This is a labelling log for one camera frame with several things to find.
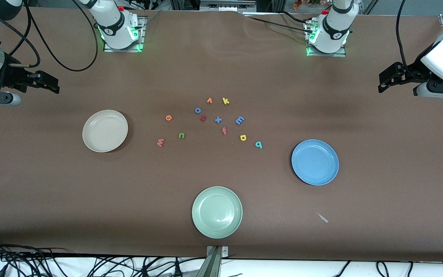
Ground beige plate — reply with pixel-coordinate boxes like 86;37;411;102
82;110;129;153

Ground blue plate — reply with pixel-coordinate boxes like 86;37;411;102
291;139;340;186

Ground orange background clutter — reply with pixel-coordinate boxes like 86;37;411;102
293;0;331;9

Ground brown table cover sheet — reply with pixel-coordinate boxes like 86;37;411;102
0;8;443;263

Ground silver metal box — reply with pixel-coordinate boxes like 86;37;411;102
200;0;257;11

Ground green plate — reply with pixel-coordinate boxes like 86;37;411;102
192;186;243;239

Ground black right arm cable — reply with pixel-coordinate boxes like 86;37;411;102
0;0;99;72

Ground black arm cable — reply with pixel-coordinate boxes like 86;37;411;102
0;0;99;72
396;0;418;77

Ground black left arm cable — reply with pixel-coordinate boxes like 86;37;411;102
396;0;418;77

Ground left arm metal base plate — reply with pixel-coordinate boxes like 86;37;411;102
305;18;347;57

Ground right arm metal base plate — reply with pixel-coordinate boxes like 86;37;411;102
103;15;146;53

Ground black base cable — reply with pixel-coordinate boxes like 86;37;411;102
277;10;315;25
127;0;161;31
244;15;311;33

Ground black floor cable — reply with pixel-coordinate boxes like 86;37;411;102
375;261;414;277
141;257;207;277
331;261;351;277
87;256;157;277
0;235;70;277

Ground grey metal camera post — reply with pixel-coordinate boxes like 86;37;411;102
206;245;229;277

